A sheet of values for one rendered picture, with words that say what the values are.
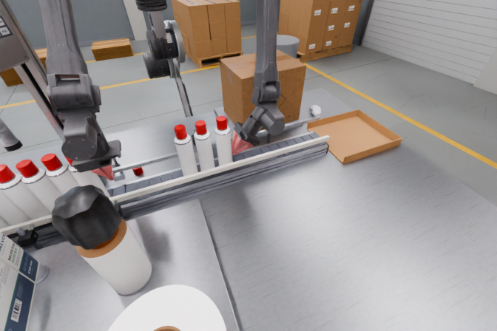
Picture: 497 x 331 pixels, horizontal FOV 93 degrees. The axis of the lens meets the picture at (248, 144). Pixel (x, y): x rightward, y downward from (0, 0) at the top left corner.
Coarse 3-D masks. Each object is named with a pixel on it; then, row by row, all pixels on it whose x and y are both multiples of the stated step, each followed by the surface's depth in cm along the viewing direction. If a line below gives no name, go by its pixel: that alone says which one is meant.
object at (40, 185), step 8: (24, 160) 60; (24, 168) 58; (32, 168) 59; (40, 168) 63; (24, 176) 59; (32, 176) 60; (40, 176) 61; (24, 184) 60; (32, 184) 60; (40, 184) 61; (48, 184) 63; (32, 192) 63; (40, 192) 62; (48, 192) 64; (56, 192) 66; (40, 200) 64; (48, 200) 65; (48, 208) 67
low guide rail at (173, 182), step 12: (300, 144) 90; (312, 144) 92; (264, 156) 86; (216, 168) 80; (228, 168) 82; (180, 180) 77; (132, 192) 73; (144, 192) 74; (48, 216) 66; (12, 228) 64; (24, 228) 65
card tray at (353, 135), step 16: (352, 112) 117; (320, 128) 112; (336, 128) 112; (352, 128) 112; (368, 128) 112; (384, 128) 106; (336, 144) 102; (352, 144) 102; (368, 144) 102; (384, 144) 97; (352, 160) 94
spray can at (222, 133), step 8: (216, 120) 74; (224, 120) 73; (216, 128) 76; (224, 128) 74; (216, 136) 76; (224, 136) 75; (224, 144) 77; (224, 152) 79; (224, 160) 82; (232, 160) 85
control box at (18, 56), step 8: (8, 24) 52; (0, 40) 51; (8, 40) 52; (16, 40) 54; (0, 48) 51; (8, 48) 53; (16, 48) 54; (0, 56) 51; (8, 56) 53; (16, 56) 54; (24, 56) 56; (0, 64) 51; (8, 64) 53; (16, 64) 55
